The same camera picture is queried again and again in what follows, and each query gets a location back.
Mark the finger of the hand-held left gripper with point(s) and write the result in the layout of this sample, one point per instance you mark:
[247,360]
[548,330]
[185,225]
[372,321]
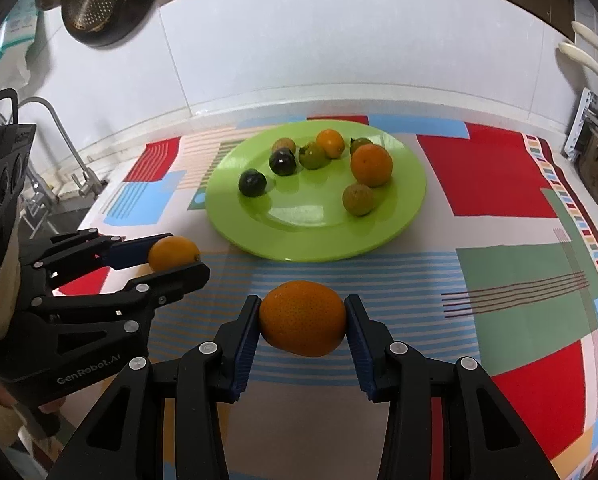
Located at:
[174,282]
[129,255]

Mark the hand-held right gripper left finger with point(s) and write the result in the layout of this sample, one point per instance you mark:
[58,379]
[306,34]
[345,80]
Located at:
[245,345]

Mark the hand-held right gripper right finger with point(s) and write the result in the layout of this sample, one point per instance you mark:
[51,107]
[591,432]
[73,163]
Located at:
[360,350]

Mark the small orange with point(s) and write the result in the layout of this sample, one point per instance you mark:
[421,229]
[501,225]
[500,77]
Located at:
[330,143]
[174,254]

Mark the large orange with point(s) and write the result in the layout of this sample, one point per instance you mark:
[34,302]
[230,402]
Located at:
[303,325]
[372,166]

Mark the dark purple plum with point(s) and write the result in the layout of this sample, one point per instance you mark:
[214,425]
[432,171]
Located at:
[283,162]
[252,183]

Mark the green round plate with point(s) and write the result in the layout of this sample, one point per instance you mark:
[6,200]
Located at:
[304,232]

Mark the yellowish green citrus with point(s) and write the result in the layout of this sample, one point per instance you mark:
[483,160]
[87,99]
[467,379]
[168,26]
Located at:
[359,200]
[282,143]

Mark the small green citrus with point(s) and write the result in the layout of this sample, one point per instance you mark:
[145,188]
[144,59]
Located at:
[359,143]
[312,159]

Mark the stainless steel sink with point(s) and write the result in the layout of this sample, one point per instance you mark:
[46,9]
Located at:
[54,222]

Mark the steel gooseneck faucet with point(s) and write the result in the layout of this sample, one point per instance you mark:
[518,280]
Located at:
[86,180]

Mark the steel lever faucet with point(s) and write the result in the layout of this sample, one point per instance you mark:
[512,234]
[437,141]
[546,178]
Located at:
[36,197]

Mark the colourful patchwork table mat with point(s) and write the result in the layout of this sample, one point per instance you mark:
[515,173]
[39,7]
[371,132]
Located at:
[504,185]

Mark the black frying pan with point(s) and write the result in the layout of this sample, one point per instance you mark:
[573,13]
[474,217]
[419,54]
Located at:
[139,15]

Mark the teal white cardboard box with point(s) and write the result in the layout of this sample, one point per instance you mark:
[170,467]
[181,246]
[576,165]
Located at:
[16,25]

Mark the metal kitchen rack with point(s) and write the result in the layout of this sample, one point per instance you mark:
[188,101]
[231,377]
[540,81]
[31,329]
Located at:
[578,125]

